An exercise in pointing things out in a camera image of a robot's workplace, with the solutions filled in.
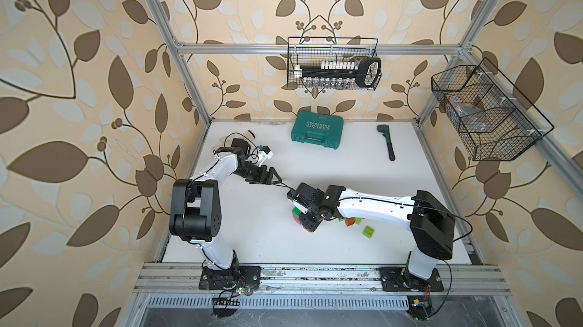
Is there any aluminium front rail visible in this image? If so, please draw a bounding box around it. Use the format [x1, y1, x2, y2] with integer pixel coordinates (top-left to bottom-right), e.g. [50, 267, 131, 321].
[135, 263, 511, 297]

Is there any black wire basket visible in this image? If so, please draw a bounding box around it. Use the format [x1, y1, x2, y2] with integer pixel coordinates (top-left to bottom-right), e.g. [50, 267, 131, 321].
[431, 57, 554, 161]
[286, 36, 382, 91]

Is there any green plastic tool case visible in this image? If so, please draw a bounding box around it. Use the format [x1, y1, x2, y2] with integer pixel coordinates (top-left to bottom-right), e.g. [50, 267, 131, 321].
[291, 111, 344, 149]

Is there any small circuit board right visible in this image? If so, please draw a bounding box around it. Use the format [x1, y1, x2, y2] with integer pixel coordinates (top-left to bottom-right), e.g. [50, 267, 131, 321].
[407, 296, 433, 321]

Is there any black white socket tool set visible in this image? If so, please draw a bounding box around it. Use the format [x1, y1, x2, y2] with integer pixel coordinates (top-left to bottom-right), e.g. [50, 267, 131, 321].
[291, 57, 382, 90]

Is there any black wire basket centre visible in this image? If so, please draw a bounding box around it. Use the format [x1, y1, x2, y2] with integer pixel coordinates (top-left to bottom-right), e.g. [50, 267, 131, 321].
[286, 36, 382, 91]

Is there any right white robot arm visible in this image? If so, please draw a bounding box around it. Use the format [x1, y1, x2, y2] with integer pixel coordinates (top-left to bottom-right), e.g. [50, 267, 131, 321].
[287, 183, 455, 281]

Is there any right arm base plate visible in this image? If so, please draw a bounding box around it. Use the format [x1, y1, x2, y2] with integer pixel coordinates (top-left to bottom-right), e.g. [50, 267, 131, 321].
[378, 267, 446, 292]

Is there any black wire basket right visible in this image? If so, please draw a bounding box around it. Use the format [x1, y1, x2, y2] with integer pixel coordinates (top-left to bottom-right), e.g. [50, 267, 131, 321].
[431, 57, 554, 161]

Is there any lime green small lego brick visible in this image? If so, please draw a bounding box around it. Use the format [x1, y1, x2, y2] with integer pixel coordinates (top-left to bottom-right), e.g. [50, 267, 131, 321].
[362, 226, 375, 239]

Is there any plastic bag in basket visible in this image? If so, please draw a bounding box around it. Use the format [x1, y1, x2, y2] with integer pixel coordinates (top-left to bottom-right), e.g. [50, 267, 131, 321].
[447, 96, 490, 133]

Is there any green black wrench tool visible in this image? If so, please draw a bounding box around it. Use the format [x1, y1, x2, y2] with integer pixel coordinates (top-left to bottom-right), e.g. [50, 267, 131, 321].
[377, 125, 396, 161]

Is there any green square lego brick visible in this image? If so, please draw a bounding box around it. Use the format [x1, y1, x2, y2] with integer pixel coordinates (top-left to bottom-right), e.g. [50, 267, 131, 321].
[292, 207, 302, 217]

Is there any small circuit board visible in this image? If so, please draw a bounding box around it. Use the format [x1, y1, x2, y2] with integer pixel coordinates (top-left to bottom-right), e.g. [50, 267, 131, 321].
[407, 296, 433, 321]
[212, 287, 253, 318]

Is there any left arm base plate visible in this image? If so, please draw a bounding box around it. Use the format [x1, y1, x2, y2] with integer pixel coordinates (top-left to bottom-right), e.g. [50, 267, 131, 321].
[198, 266, 261, 291]

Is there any small circuit board left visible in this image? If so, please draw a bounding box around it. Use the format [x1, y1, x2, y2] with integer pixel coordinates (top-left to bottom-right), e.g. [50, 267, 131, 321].
[212, 287, 253, 318]

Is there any aluminium frame top bar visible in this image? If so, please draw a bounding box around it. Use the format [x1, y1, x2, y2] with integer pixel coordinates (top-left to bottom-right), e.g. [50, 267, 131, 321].
[175, 42, 465, 57]

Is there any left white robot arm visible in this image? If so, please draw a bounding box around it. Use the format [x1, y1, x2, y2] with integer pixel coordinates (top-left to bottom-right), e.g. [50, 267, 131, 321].
[169, 138, 282, 273]

